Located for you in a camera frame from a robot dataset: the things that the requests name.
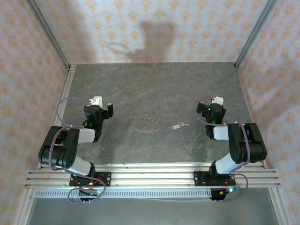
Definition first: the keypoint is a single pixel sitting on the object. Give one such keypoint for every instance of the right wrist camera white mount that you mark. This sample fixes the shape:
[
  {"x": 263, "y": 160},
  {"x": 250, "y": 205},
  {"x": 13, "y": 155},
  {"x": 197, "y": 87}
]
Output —
[{"x": 218, "y": 100}]

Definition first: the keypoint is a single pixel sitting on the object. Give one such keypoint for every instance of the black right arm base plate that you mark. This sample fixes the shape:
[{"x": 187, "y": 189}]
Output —
[{"x": 199, "y": 179}]

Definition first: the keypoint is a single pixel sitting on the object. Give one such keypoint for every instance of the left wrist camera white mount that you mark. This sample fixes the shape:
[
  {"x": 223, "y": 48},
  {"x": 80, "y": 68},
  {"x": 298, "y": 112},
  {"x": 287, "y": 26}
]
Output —
[{"x": 97, "y": 100}]

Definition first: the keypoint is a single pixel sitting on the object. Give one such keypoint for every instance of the aluminium lower frame rail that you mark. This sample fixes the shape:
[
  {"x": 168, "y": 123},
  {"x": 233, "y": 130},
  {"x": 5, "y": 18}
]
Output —
[
  {"x": 23, "y": 206},
  {"x": 279, "y": 204}
]

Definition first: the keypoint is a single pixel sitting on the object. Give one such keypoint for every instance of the wide aluminium mounting beam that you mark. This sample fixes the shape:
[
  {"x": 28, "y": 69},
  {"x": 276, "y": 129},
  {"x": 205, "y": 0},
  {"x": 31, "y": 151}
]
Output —
[{"x": 152, "y": 178}]

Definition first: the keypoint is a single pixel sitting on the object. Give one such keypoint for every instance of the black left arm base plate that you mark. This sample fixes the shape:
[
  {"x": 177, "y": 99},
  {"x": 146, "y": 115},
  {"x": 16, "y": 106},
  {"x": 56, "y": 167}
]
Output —
[{"x": 105, "y": 179}]

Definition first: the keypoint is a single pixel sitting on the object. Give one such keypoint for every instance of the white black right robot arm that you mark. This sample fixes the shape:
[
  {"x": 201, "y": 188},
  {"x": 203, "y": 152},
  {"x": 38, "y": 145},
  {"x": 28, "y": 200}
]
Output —
[{"x": 234, "y": 145}]

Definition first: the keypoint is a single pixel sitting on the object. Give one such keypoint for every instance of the aluminium frame post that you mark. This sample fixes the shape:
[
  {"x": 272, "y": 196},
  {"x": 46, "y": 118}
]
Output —
[
  {"x": 49, "y": 35},
  {"x": 255, "y": 35}
]

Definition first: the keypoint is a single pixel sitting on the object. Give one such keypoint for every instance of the aluminium table side rail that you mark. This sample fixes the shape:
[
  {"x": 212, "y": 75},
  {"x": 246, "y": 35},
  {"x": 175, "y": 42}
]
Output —
[
  {"x": 245, "y": 93},
  {"x": 66, "y": 89}
]

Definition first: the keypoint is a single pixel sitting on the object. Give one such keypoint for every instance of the grey metal shelf panel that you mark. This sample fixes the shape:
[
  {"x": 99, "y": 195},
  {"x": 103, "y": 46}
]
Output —
[{"x": 152, "y": 211}]

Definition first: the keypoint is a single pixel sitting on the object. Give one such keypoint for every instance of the aluminium table edge rail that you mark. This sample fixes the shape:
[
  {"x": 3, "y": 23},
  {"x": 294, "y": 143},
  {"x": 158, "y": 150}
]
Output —
[{"x": 152, "y": 166}]

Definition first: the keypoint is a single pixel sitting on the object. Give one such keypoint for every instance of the small controller board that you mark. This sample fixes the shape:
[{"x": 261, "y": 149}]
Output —
[
  {"x": 95, "y": 193},
  {"x": 232, "y": 189}
]

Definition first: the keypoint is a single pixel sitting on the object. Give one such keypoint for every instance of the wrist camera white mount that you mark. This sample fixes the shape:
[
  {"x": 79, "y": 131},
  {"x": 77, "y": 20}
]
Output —
[
  {"x": 218, "y": 100},
  {"x": 97, "y": 100}
]

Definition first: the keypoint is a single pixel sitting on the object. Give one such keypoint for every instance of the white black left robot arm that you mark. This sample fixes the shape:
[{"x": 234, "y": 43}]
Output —
[{"x": 68, "y": 145}]

